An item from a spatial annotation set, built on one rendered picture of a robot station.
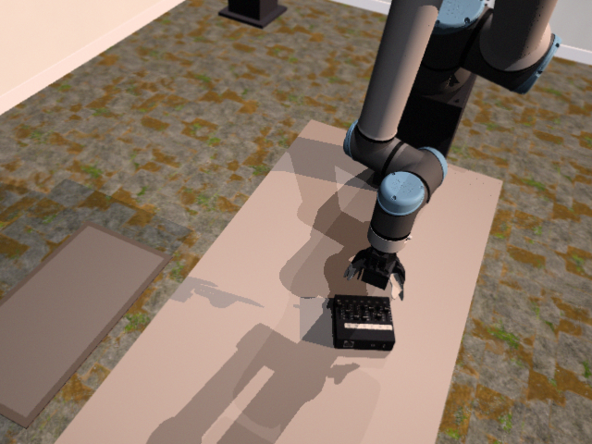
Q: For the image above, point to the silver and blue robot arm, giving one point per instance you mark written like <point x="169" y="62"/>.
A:
<point x="422" y="31"/>

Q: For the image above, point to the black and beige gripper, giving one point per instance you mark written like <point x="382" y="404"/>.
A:
<point x="377" y="274"/>

